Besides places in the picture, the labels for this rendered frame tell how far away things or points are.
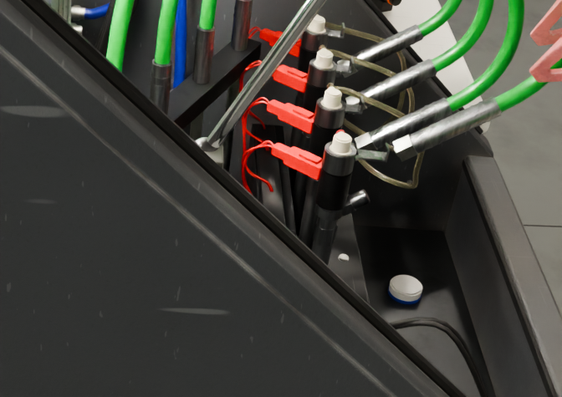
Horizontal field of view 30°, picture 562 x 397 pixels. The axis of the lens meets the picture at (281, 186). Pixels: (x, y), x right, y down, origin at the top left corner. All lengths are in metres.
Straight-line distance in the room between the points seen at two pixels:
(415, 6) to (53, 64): 1.18
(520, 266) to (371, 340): 0.58
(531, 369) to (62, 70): 0.69
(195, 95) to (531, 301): 0.40
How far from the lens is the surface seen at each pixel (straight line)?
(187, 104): 1.01
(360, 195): 0.94
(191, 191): 0.51
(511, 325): 1.13
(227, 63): 1.10
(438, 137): 0.92
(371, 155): 0.93
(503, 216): 1.22
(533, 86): 0.91
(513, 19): 0.97
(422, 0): 1.65
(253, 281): 0.55
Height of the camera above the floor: 1.60
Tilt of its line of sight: 33 degrees down
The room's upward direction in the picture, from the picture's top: 9 degrees clockwise
